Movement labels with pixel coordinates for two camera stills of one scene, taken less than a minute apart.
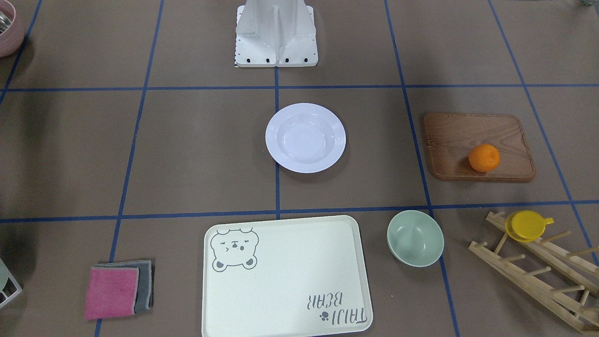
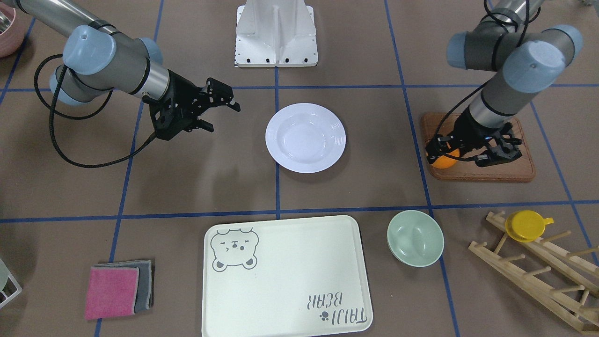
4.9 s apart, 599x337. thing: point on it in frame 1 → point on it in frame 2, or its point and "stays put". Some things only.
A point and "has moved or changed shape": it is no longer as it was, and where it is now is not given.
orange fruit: [484, 157] has moved or changed shape
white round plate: [305, 137] stays put
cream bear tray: [307, 276] stays put
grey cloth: [144, 296] stays put
